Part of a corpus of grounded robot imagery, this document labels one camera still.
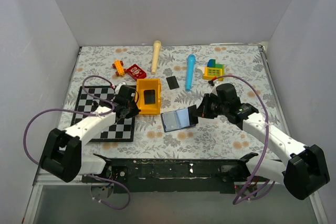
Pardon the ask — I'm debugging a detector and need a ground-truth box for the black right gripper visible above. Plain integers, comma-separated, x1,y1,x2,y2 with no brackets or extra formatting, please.
193,93,228,119

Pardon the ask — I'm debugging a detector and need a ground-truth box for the blue leather card holder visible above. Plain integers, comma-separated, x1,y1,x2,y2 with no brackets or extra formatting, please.
161,105,198,133

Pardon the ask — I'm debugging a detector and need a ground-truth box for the black credit card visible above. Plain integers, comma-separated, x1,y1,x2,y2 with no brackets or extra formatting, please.
166,76,180,90

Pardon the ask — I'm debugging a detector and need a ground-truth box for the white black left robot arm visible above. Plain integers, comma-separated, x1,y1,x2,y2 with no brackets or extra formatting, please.
39,84,140,182

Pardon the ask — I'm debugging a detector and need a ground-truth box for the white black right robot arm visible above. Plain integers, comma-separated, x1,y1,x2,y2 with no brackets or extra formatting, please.
191,83,330,200

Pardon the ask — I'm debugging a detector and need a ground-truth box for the black silver chessboard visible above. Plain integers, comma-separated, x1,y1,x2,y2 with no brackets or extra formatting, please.
70,85,137,143

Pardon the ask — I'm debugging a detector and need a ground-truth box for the yellow plastic bin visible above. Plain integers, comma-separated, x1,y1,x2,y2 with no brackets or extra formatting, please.
136,79,161,115

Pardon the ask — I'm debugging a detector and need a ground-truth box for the black chess piece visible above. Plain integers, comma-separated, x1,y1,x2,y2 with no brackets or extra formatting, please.
92,101,99,107

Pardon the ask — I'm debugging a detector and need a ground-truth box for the red owl toy block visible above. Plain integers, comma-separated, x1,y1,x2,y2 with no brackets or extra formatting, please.
127,64,147,81

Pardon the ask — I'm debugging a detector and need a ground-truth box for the yellow toy brick car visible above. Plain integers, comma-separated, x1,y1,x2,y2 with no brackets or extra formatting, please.
112,60,126,77

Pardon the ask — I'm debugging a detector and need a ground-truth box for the yellow green toy brick house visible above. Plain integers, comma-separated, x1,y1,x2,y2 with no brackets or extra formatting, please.
196,59,225,80

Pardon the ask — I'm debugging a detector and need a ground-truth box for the blue toy microphone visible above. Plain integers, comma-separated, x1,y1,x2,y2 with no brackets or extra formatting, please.
185,55,196,91

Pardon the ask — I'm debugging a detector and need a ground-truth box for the cream toy microphone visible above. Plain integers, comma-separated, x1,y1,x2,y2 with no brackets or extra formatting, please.
151,40,161,74

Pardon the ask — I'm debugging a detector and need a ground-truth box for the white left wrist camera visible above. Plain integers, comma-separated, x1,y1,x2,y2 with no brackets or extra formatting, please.
114,82,126,93

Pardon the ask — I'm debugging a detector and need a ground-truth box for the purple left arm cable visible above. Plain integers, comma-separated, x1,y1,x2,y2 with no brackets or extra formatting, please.
23,75,131,210

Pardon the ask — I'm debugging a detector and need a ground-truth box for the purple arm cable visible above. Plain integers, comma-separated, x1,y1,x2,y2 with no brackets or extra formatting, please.
209,74,276,205
23,75,131,210

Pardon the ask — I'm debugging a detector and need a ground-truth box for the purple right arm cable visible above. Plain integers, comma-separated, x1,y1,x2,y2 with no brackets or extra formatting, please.
209,74,276,205

